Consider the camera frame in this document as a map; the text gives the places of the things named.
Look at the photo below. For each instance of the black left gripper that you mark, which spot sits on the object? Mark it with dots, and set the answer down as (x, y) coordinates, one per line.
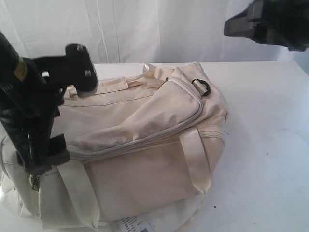
(31, 91)

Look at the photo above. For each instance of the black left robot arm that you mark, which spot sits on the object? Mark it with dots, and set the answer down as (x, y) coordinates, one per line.
(7, 46)

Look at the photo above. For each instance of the white backdrop curtain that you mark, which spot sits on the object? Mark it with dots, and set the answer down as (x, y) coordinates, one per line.
(135, 31)

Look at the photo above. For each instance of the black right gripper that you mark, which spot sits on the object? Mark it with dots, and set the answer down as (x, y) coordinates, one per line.
(273, 22)

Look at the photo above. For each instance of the cream duffel bag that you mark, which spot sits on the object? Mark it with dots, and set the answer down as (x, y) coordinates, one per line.
(137, 145)

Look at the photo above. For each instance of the white paper hang tag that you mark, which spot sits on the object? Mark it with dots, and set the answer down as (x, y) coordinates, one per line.
(133, 224)

